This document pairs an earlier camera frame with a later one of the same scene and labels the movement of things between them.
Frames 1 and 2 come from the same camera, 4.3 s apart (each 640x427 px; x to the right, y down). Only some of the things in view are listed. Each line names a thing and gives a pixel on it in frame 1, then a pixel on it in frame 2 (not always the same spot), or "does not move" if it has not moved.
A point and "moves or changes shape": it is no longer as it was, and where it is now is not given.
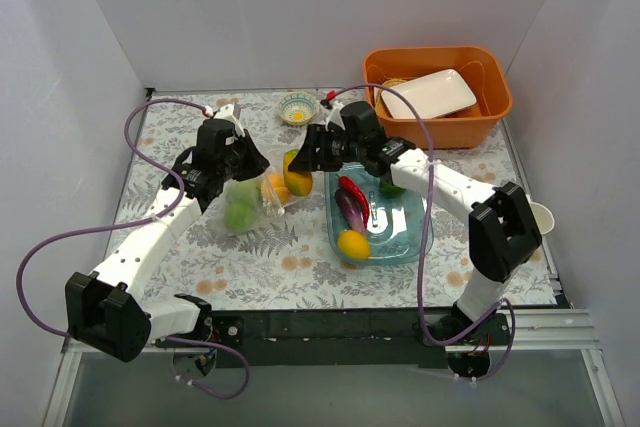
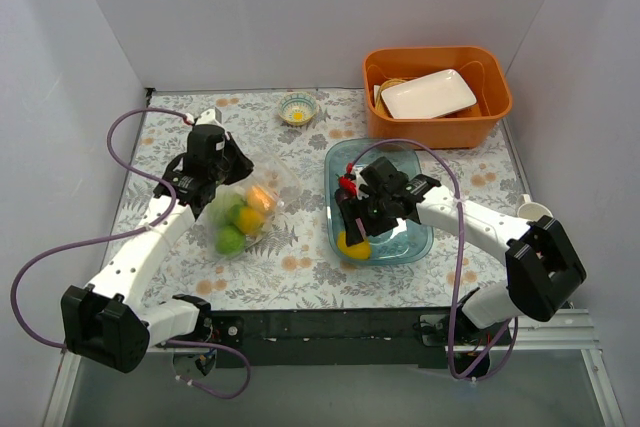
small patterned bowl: x=298 y=107 does not move
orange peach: x=275 y=186 → x=260 y=199
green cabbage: x=243 y=194 → x=222 y=204
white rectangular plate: x=431 y=96 does not move
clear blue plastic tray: x=395 y=224 does not move
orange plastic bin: x=478 y=68 does not move
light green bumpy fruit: x=241 y=210 → x=230 y=241
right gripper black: x=319 y=148 → x=351 y=204
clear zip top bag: x=251 y=203 moves or changes shape
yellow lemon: x=353 y=244 does not move
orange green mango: x=299 y=183 → x=247 y=220
